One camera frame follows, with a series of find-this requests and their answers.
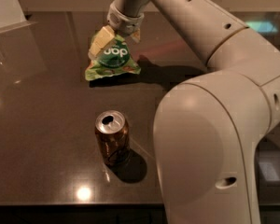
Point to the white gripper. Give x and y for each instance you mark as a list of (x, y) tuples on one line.
[(125, 21)]

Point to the green rice chip bag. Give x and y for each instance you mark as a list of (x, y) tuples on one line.
[(115, 61)]

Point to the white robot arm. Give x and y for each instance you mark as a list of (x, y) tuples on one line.
[(206, 129)]

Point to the brown soda can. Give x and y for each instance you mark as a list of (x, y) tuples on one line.
[(112, 134)]

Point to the white object at left edge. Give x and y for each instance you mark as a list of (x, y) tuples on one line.
[(12, 16)]

